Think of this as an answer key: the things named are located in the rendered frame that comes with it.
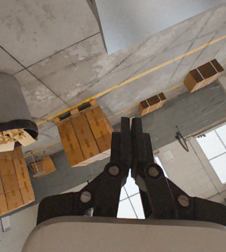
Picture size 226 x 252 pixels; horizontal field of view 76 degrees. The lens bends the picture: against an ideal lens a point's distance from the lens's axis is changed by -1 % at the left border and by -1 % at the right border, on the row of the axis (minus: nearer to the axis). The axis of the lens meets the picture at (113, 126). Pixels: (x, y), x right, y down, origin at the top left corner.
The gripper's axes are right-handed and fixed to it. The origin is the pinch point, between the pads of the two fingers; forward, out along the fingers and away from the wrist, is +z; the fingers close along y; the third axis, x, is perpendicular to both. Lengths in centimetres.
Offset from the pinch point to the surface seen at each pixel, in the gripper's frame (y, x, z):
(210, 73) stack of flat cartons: 194, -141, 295
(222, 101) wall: 322, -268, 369
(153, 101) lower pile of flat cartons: 85, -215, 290
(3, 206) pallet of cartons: -147, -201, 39
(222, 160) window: 306, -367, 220
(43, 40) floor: -66, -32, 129
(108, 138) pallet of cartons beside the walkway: -14, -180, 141
